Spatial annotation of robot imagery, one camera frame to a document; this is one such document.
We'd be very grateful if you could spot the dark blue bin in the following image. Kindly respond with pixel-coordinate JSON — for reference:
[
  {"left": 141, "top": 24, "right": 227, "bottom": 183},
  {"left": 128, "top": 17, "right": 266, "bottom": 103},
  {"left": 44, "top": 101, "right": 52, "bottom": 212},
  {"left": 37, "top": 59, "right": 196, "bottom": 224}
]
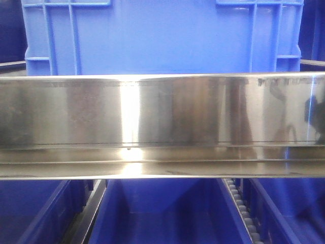
[
  {"left": 1, "top": 1, "right": 27, "bottom": 63},
  {"left": 89, "top": 178, "right": 251, "bottom": 243},
  {"left": 236, "top": 178, "right": 324, "bottom": 243},
  {"left": 299, "top": 1, "right": 324, "bottom": 62},
  {"left": 1, "top": 180, "right": 93, "bottom": 243}
]

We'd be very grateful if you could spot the dark blue bin lower left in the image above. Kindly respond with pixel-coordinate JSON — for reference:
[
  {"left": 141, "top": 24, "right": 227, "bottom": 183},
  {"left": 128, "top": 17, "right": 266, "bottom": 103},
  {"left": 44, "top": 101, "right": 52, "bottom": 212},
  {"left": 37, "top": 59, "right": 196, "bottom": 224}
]
[{"left": 1, "top": 180, "right": 93, "bottom": 243}]

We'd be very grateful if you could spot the white roller conveyor track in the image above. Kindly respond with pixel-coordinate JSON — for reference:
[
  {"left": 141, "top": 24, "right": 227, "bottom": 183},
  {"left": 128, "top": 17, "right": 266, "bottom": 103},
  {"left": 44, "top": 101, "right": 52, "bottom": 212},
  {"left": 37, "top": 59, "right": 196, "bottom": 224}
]
[{"left": 222, "top": 178, "right": 264, "bottom": 244}]

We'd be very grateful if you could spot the light blue plastic bin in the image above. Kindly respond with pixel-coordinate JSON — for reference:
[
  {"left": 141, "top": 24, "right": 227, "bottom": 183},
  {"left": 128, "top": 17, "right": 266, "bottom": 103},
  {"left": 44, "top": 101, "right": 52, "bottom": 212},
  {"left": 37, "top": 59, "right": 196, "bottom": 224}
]
[{"left": 21, "top": 1, "right": 304, "bottom": 75}]

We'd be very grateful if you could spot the stainless steel shelf rail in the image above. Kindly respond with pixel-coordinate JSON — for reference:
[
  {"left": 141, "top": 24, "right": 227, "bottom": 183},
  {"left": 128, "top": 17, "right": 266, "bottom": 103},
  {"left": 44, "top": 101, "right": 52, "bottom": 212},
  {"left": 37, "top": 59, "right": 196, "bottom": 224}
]
[{"left": 1, "top": 72, "right": 324, "bottom": 180}]

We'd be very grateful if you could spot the dark blue bin lower centre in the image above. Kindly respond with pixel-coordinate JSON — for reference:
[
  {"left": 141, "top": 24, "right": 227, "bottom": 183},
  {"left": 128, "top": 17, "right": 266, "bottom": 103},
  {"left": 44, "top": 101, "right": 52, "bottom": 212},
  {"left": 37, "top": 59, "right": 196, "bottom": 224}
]
[{"left": 89, "top": 178, "right": 251, "bottom": 243}]

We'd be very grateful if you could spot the steel divider rail lower left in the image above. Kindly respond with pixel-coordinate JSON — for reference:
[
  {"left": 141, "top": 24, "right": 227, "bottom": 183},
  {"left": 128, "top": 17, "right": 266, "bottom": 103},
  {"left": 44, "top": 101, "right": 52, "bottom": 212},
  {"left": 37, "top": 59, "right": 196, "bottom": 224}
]
[{"left": 61, "top": 179, "right": 106, "bottom": 243}]

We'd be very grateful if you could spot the dark blue bin upper right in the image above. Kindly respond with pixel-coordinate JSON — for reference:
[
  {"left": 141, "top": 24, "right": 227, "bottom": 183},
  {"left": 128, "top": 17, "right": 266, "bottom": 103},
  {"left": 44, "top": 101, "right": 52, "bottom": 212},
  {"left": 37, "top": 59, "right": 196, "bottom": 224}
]
[{"left": 299, "top": 1, "right": 324, "bottom": 62}]

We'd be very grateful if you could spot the dark blue bin lower right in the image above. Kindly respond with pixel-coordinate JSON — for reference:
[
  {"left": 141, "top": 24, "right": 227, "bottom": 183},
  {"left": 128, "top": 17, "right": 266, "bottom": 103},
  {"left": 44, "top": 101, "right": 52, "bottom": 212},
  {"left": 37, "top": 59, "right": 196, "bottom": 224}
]
[{"left": 236, "top": 178, "right": 324, "bottom": 243}]

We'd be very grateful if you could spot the dark blue bin upper left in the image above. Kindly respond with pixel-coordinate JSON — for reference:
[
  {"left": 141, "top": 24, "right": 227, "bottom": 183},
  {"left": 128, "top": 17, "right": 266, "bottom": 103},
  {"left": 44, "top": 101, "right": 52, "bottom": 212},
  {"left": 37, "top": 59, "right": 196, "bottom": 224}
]
[{"left": 1, "top": 1, "right": 27, "bottom": 63}]

